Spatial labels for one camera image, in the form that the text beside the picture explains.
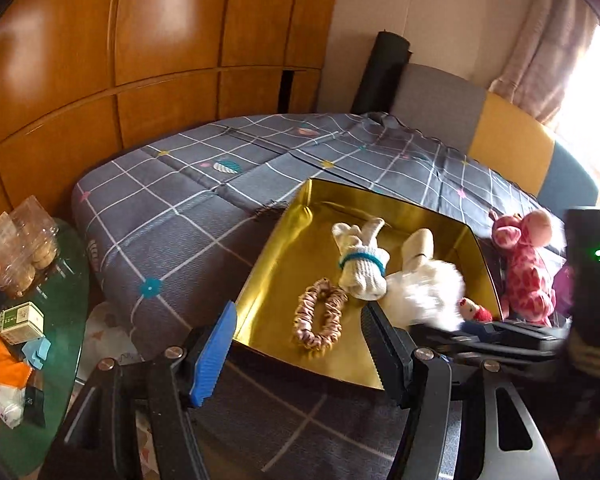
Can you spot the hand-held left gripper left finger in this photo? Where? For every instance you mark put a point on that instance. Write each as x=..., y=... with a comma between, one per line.
x=212, y=360

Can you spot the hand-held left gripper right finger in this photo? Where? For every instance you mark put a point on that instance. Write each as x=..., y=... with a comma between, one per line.
x=387, y=355

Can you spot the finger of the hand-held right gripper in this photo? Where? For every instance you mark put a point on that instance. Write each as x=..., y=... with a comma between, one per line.
x=520, y=333
x=505, y=351

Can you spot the small red doll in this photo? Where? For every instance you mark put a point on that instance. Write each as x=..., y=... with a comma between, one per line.
x=472, y=310

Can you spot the pink satin scrunchie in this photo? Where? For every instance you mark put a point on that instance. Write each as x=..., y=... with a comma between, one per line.
x=305, y=325

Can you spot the white sock teal band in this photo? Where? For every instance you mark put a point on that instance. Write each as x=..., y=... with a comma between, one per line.
x=362, y=270

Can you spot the gold tin box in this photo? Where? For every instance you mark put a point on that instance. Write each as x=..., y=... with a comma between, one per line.
x=300, y=260

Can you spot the pink giraffe plush toy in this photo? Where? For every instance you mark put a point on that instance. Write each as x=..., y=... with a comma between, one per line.
x=525, y=270

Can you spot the printed floor mat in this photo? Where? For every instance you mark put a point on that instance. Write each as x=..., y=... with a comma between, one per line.
x=105, y=330

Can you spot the grey plaid bed sheet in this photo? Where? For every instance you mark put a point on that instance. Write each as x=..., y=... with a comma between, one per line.
x=180, y=220

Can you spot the green glass side table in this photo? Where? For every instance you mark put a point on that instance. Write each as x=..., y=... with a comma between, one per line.
x=65, y=310

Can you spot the small blue foam piece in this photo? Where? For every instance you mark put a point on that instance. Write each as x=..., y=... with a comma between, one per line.
x=35, y=352

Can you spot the grey yellow blue headboard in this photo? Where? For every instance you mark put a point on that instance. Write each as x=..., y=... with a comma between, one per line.
x=510, y=135

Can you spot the small black pouch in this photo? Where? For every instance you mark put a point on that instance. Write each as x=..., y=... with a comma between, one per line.
x=34, y=407

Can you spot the green white small box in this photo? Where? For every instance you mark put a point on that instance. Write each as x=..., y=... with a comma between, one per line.
x=22, y=322

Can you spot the orange white snack packet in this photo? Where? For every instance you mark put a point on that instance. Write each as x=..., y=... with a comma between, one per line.
x=2, y=370

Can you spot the clear plastic cookie container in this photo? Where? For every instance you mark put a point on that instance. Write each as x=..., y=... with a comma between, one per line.
x=25, y=255

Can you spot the pink patterned curtain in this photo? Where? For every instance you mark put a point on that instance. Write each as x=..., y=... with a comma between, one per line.
x=540, y=60

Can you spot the black rolled yoga mat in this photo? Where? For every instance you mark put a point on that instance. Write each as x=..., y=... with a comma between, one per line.
x=380, y=75

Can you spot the wooden wardrobe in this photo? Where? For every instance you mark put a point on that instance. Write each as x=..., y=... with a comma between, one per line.
x=155, y=35

